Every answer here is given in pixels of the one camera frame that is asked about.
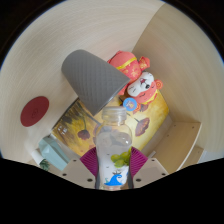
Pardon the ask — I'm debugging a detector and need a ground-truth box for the grey mug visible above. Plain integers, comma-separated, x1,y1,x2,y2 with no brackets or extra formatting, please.
60,49,131,117

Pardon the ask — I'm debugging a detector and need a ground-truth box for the red and white plush toy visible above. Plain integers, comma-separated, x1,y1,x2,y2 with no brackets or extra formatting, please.
107,50,164,114

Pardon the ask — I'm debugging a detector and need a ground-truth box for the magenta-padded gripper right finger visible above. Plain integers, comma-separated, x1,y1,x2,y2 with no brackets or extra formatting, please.
128,146,170,190

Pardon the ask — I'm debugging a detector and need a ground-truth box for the clear printed water bottle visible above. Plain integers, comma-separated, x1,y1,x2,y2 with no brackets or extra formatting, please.
94,105,133,191

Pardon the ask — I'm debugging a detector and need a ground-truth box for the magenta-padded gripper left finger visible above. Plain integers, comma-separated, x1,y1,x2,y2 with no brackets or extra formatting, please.
61,147,100,190

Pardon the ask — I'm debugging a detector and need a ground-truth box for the yellow poppy flower painting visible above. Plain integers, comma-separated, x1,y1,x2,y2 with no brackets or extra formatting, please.
51,88,170,158

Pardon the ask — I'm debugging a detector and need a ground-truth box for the flat round red coaster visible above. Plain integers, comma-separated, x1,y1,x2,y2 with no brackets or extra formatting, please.
20,95,50,128

